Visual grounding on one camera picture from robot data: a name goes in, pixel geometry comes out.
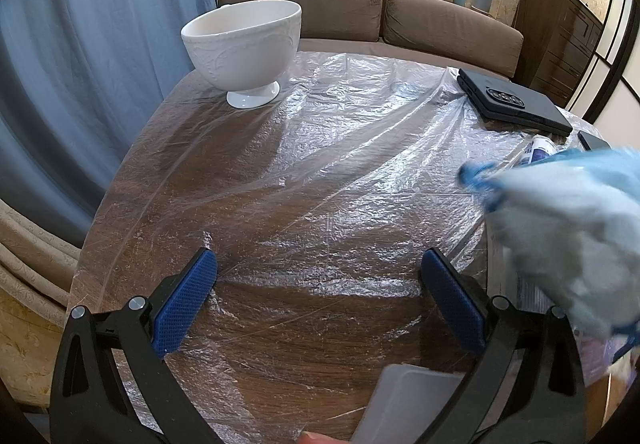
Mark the dark wooden cabinet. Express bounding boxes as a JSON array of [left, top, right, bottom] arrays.
[[512, 0, 606, 108]]

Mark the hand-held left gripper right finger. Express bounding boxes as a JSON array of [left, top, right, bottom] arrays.
[[419, 247, 587, 444]]

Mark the black folding phone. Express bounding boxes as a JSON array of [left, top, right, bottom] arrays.
[[457, 68, 573, 134]]

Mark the white plastic container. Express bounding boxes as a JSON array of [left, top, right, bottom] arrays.
[[350, 364, 468, 444]]

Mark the white blue printed packet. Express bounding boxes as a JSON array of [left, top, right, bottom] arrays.
[[520, 133, 568, 165]]

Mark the light blue drawstring bag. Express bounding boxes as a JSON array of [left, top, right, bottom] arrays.
[[459, 147, 640, 360]]

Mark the blue curtain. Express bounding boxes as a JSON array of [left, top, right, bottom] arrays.
[[0, 0, 218, 250]]

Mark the black framed sliding door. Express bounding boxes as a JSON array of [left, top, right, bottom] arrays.
[[582, 0, 640, 125]]

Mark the clear plastic table cover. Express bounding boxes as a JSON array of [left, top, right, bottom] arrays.
[[67, 49, 616, 444]]

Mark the brown sofa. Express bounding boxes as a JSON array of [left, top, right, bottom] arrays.
[[218, 0, 524, 78]]

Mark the person's left hand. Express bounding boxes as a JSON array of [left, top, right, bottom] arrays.
[[299, 430, 346, 444]]

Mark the white footed ceramic bowl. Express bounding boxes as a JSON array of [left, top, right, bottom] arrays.
[[180, 0, 303, 110]]

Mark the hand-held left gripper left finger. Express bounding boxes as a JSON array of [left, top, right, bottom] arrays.
[[49, 247, 221, 444]]

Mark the dark blue smartphone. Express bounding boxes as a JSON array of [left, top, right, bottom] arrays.
[[577, 130, 612, 151]]

